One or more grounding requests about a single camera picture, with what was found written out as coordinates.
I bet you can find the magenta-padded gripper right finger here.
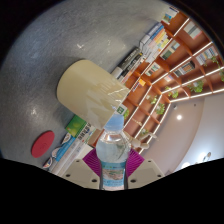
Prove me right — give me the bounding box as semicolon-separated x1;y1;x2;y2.
126;148;166;190

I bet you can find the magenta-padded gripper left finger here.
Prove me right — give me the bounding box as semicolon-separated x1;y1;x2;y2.
61;147;101;190

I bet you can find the clear blue-capped water bottle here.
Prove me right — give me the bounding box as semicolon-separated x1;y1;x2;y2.
95;113;132;192

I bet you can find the cream ceramic cup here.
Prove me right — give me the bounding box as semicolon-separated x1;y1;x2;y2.
55;59;131;131

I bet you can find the small green box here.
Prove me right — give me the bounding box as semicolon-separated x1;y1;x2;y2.
64;114;88;138

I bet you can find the ceiling lamp with round lights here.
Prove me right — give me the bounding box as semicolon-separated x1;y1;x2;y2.
181;151;213;169

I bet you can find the stack of white books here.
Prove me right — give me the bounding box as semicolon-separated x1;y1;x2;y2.
49;131;101;177

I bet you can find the brown wooden shelf unit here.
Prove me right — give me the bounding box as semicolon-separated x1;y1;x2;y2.
96;4;224;158

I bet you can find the stack of dark books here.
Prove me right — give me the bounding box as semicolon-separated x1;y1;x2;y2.
110;47;144;84

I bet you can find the flat round red coaster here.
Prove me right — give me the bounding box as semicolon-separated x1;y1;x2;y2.
30;130;56;159

